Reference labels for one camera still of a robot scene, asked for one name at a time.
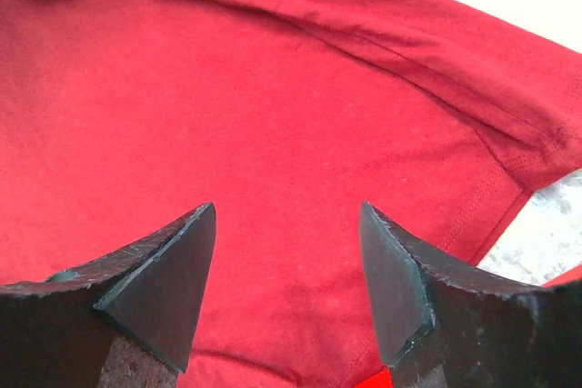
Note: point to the dark red t-shirt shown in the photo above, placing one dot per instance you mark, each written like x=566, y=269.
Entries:
x=117, y=116

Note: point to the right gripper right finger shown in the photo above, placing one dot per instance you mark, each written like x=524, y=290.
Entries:
x=440, y=322

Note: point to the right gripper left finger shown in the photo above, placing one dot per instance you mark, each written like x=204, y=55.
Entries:
x=126, y=319

